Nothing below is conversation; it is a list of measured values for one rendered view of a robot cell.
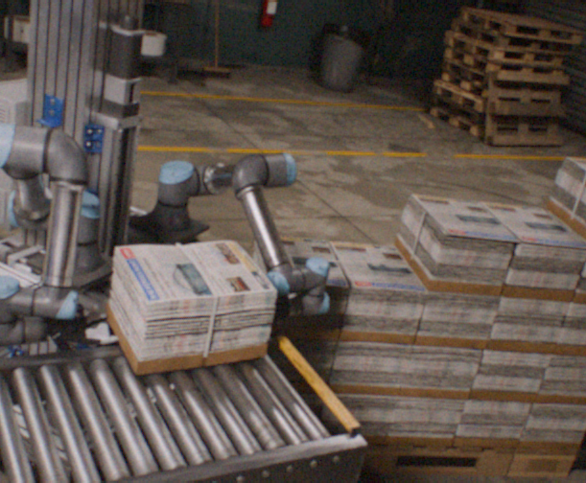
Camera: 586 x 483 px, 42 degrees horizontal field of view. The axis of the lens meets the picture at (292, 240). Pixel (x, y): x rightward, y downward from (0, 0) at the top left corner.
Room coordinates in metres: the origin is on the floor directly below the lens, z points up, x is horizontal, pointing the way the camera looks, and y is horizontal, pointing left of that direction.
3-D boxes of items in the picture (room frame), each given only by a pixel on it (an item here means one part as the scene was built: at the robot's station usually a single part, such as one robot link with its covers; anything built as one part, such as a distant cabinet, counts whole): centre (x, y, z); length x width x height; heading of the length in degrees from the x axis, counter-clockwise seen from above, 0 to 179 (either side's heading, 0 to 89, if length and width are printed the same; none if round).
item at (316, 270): (2.17, -0.08, 0.92); 0.11 x 0.08 x 0.11; 132
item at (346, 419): (1.77, -0.14, 0.81); 0.43 x 0.03 x 0.02; 33
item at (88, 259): (2.15, 0.66, 0.87); 0.15 x 0.15 x 0.10
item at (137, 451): (1.49, 0.32, 0.77); 0.47 x 0.05 x 0.05; 33
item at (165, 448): (1.53, 0.26, 0.77); 0.47 x 0.05 x 0.05; 33
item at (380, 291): (2.63, -0.46, 0.42); 1.17 x 0.39 x 0.83; 105
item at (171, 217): (2.60, 0.47, 0.87); 0.15 x 0.15 x 0.10
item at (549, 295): (2.74, -0.87, 0.86); 0.38 x 0.29 x 0.04; 17
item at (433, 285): (2.66, -0.59, 0.86); 0.38 x 0.29 x 0.04; 16
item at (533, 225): (2.72, -0.87, 1.06); 0.37 x 0.28 x 0.01; 17
